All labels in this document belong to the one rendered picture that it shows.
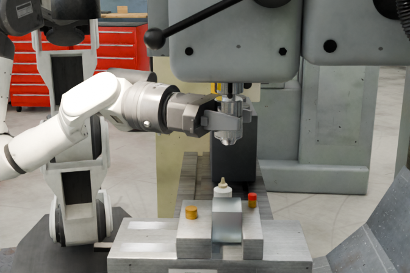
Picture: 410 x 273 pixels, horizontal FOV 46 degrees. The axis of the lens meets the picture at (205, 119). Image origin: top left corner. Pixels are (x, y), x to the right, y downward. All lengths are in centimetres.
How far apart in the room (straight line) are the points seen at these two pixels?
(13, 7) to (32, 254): 103
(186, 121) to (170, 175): 194
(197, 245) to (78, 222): 82
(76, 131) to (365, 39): 51
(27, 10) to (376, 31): 64
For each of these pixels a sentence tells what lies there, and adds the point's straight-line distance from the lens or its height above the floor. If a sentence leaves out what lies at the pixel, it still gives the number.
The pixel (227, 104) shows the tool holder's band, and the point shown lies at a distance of 78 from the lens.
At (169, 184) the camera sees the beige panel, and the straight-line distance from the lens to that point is 273.
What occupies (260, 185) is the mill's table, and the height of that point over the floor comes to 93.
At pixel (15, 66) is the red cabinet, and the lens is 588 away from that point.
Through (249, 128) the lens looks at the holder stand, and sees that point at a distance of 128.
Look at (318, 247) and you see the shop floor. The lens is 293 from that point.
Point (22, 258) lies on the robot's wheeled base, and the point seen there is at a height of 57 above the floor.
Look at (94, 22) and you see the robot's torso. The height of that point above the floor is 135.
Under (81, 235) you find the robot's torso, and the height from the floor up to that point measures 67.
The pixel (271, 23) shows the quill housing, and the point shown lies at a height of 140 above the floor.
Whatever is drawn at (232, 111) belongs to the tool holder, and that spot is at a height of 125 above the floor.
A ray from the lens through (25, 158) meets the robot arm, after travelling 94.
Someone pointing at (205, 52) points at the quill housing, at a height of 136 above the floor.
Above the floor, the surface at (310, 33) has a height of 139.
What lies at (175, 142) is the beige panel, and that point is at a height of 62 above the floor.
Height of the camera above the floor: 145
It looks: 16 degrees down
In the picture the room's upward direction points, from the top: straight up
